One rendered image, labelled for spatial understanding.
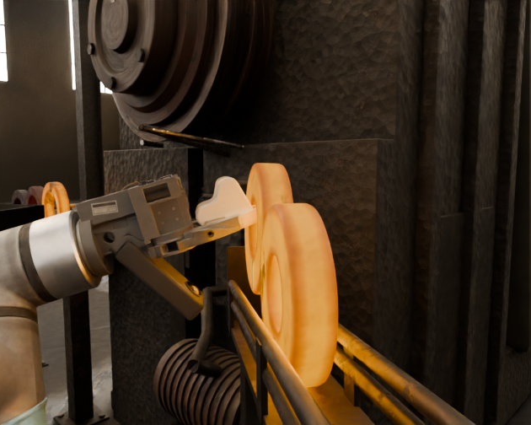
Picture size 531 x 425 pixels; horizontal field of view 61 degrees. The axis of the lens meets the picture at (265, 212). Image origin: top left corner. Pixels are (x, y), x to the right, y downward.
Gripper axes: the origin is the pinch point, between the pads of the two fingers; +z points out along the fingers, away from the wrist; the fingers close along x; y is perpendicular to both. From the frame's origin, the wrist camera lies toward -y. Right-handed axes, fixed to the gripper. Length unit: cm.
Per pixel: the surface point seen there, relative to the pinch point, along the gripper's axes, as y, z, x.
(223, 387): -23.3, -11.4, 7.9
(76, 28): 258, -112, 726
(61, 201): 7, -49, 102
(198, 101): 18.6, -1.6, 36.4
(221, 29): 28.9, 5.5, 30.7
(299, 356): -7.1, -3.5, -22.4
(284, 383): -5.1, -5.5, -28.6
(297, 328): -4.9, -3.1, -22.7
